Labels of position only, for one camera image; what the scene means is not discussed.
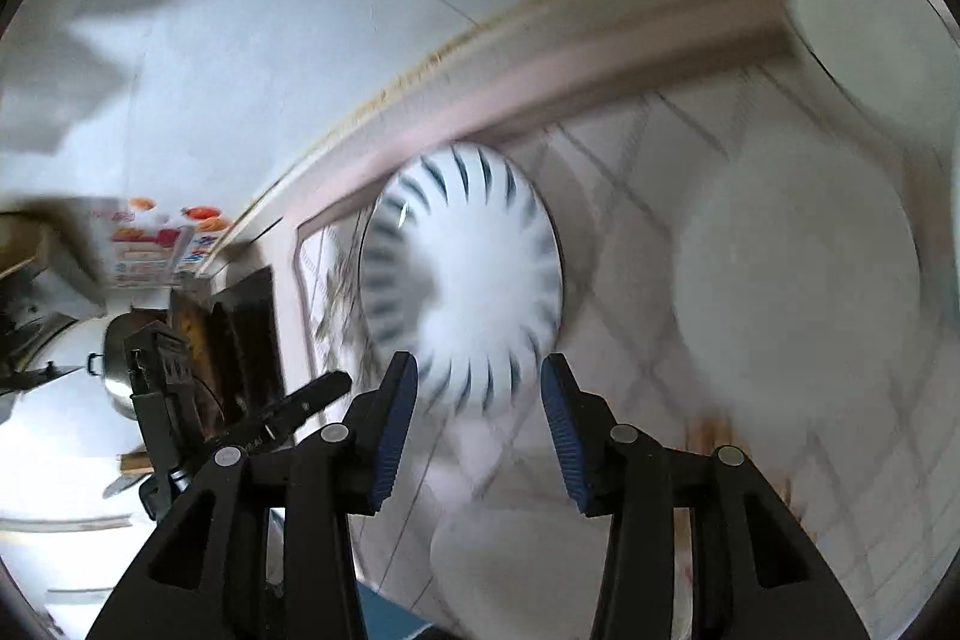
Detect colourful wall stickers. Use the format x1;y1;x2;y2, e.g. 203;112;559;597
90;197;235;292

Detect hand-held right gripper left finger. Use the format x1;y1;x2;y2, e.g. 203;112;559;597
84;351;421;640

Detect blue base cabinet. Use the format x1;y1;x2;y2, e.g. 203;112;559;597
352;580;443;640

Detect black range hood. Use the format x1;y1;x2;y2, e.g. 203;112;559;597
0;194;113;319

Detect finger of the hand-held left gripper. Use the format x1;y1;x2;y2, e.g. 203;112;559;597
202;371;353;453

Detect lattice floral tablecloth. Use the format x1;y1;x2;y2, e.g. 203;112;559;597
296;62;960;640

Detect steel steamer pot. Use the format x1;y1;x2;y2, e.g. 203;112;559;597
88;310;152;423

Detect striped white plate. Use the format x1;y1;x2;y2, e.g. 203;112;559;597
358;143;565;417

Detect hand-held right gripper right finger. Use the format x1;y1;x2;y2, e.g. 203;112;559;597
538;353;871;640

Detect white bowl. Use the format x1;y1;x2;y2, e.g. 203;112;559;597
778;0;959;161
429;497;698;640

